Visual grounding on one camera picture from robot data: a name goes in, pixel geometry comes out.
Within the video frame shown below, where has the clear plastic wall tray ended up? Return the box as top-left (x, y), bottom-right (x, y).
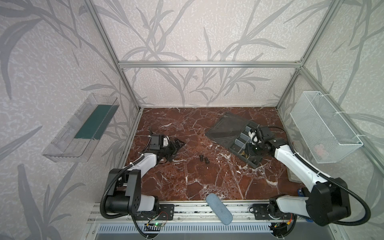
top-left (42, 94), bottom-right (120, 163)

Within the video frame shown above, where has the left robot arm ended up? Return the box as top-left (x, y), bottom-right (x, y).
top-left (100, 135), bottom-right (186, 219)

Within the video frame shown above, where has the white wire mesh basket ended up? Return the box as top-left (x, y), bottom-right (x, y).
top-left (290, 91), bottom-right (364, 164)

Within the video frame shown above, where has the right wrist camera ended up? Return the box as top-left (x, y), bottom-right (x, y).
top-left (249, 130), bottom-right (259, 145)

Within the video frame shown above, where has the grey plastic organizer box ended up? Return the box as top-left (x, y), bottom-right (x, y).
top-left (206, 112), bottom-right (269, 169)

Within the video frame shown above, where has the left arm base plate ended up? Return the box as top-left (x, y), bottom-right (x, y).
top-left (135, 204), bottom-right (175, 221)

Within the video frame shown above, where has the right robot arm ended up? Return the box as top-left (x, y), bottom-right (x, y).
top-left (248, 126), bottom-right (372, 226)

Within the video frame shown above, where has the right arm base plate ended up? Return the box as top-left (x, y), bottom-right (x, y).
top-left (249, 204), bottom-right (292, 221)

